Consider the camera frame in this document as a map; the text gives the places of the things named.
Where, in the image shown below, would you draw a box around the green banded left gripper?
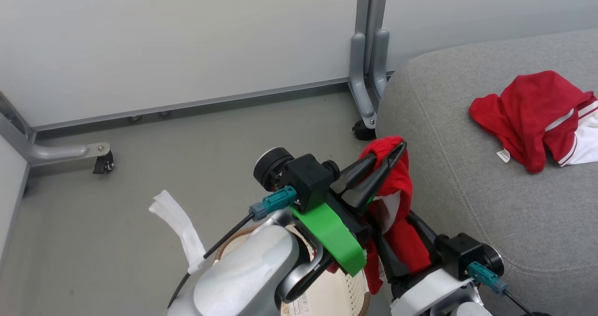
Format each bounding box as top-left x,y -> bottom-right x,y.
290,140 -> 408,277

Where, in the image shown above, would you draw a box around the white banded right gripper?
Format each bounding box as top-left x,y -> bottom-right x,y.
373,210 -> 484,316

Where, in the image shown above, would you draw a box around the red white-striped shorts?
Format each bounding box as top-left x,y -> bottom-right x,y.
357,135 -> 433,295

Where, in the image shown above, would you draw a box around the red white-trimmed shirt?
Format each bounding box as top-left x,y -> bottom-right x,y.
468,70 -> 598,174

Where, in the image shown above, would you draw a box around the grey fabric sofa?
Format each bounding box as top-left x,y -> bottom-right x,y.
376,29 -> 598,316

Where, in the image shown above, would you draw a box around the black caster wheel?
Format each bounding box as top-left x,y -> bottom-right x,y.
92,150 -> 115,175
351,119 -> 377,142

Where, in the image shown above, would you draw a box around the white plastic laundry basket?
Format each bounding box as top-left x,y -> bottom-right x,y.
214,224 -> 372,316

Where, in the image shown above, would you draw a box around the white fabric strip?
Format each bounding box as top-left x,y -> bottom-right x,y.
148,189 -> 207,275

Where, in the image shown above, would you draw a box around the grey partition foot with caster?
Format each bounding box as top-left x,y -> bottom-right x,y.
0,91 -> 37,166

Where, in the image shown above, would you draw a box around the teal right camera connector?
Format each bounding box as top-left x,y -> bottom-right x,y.
467,261 -> 509,296

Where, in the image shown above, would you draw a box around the teal camera connector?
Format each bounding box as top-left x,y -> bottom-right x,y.
467,261 -> 509,296
249,186 -> 298,221

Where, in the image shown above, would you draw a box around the teal left camera connector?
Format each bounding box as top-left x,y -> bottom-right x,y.
249,186 -> 298,221

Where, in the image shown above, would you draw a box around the black right camera cable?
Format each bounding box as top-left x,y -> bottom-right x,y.
504,290 -> 553,316

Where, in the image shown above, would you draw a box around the black camera cable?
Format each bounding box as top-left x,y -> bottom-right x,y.
167,212 -> 256,308
504,290 -> 553,316

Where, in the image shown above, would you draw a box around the black left camera cable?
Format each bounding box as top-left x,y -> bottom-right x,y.
167,212 -> 256,308

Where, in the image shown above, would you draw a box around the grey partition post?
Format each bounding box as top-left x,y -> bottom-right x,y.
356,0 -> 390,73

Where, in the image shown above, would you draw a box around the grey partition bottom rail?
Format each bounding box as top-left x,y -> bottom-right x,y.
32,70 -> 396,133

